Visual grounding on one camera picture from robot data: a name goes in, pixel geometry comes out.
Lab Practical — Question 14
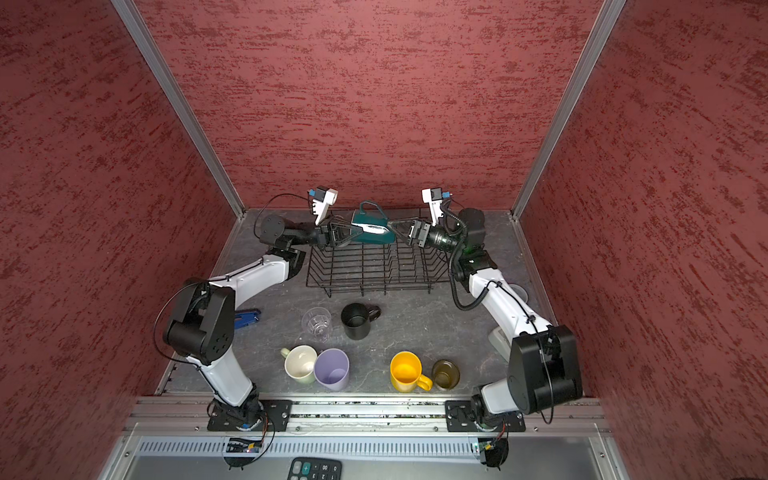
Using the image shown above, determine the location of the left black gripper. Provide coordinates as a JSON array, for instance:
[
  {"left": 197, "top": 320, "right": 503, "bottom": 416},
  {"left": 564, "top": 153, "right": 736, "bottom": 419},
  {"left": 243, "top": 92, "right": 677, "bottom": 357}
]
[{"left": 289, "top": 212, "right": 364, "bottom": 252}]

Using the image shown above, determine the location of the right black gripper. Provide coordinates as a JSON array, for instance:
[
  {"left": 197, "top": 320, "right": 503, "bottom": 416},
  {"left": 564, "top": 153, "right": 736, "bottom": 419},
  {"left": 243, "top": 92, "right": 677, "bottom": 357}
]
[{"left": 388, "top": 215, "right": 465, "bottom": 255}]

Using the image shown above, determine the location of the dark green mug white inside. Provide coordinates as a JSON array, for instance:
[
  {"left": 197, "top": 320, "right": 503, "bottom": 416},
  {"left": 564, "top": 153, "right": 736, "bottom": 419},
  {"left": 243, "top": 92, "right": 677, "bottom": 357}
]
[{"left": 351, "top": 200, "right": 396, "bottom": 245}]

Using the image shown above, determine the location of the olive green glass cup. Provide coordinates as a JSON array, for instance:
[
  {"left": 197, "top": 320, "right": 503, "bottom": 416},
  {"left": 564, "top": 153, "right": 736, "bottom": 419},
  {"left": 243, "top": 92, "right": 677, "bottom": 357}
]
[{"left": 432, "top": 359, "right": 461, "bottom": 390}]

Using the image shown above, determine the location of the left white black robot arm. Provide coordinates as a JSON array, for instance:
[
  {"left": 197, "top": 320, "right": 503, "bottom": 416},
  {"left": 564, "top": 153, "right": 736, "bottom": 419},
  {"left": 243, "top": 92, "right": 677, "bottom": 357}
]
[{"left": 163, "top": 214, "right": 362, "bottom": 431}]

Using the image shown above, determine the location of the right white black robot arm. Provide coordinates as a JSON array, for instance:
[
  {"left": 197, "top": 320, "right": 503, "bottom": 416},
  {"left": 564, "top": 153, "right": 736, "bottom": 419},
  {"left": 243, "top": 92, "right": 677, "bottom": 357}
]
[{"left": 388, "top": 203, "right": 584, "bottom": 429}]

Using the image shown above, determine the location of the black mug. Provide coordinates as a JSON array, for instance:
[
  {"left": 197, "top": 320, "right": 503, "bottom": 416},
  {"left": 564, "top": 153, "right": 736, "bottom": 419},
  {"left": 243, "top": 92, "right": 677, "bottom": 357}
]
[{"left": 341, "top": 303, "right": 382, "bottom": 340}]

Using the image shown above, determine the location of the clear glass cup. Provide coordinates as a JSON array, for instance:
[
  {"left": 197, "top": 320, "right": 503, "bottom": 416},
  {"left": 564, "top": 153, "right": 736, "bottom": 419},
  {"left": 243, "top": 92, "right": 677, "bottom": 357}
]
[{"left": 301, "top": 307, "right": 333, "bottom": 342}]

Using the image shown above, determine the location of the blue black crimping tool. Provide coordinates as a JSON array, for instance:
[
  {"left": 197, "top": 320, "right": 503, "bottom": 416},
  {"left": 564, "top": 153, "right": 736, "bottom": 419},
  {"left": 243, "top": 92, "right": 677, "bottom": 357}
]
[{"left": 234, "top": 309, "right": 261, "bottom": 330}]

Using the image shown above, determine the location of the lilac plastic cup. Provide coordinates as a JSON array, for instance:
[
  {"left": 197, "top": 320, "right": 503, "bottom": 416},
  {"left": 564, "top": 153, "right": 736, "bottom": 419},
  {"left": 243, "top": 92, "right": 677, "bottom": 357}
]
[{"left": 314, "top": 348, "right": 350, "bottom": 392}]

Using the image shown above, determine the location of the cream light green mug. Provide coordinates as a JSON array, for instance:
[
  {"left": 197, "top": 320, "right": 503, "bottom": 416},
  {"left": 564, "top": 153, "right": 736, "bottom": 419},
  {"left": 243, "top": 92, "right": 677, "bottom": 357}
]
[{"left": 280, "top": 345, "right": 318, "bottom": 384}]

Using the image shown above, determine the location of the yellow mug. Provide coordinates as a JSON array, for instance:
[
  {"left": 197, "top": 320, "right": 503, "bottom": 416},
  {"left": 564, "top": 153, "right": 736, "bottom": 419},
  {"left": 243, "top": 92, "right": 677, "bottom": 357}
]
[{"left": 389, "top": 351, "right": 433, "bottom": 393}]

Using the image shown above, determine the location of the black calculator remote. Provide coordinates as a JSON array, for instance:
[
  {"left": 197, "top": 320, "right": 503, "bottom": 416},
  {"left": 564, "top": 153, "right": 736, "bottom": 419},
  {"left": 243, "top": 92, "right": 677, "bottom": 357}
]
[{"left": 287, "top": 457, "right": 343, "bottom": 480}]

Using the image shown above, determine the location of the black wire dish rack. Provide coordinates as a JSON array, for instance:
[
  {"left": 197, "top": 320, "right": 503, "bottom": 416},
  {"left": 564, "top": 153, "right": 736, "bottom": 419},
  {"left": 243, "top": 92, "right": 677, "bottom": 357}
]
[{"left": 306, "top": 207, "right": 448, "bottom": 296}]

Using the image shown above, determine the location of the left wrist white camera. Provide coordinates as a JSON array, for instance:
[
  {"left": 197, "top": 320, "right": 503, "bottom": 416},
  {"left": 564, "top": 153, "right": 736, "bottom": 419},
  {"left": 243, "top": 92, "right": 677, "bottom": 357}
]
[{"left": 308, "top": 186, "right": 338, "bottom": 225}]

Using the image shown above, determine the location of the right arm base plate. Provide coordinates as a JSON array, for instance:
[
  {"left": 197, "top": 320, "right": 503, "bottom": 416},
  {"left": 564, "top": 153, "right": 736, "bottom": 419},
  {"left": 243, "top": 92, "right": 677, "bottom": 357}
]
[{"left": 444, "top": 395, "right": 526, "bottom": 434}]

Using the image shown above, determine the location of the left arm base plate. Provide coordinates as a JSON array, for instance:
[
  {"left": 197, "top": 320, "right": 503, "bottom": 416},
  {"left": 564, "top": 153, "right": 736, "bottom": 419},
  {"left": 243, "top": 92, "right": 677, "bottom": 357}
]
[{"left": 207, "top": 399, "right": 293, "bottom": 433}]

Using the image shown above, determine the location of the aluminium rail frame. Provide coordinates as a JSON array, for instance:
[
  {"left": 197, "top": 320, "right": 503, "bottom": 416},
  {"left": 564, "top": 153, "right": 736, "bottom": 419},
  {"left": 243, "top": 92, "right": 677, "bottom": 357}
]
[{"left": 100, "top": 394, "right": 629, "bottom": 479}]

